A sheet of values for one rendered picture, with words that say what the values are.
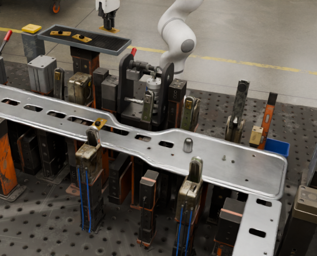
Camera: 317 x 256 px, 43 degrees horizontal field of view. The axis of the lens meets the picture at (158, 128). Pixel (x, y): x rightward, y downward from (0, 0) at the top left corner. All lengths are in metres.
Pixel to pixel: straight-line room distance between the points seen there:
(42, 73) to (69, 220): 0.57
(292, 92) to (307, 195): 2.78
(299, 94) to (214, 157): 2.66
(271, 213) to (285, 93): 2.76
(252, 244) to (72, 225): 0.69
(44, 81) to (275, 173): 0.94
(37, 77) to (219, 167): 0.81
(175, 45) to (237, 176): 0.69
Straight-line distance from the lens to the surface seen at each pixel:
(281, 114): 2.22
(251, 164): 1.35
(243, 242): 1.11
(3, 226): 1.57
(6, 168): 1.60
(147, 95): 1.46
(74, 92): 1.59
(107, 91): 1.56
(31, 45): 1.87
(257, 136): 1.40
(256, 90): 3.86
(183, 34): 1.74
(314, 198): 1.21
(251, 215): 1.18
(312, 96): 3.96
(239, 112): 1.40
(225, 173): 1.29
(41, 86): 1.68
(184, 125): 1.47
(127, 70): 1.48
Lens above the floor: 1.85
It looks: 36 degrees down
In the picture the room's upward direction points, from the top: 3 degrees clockwise
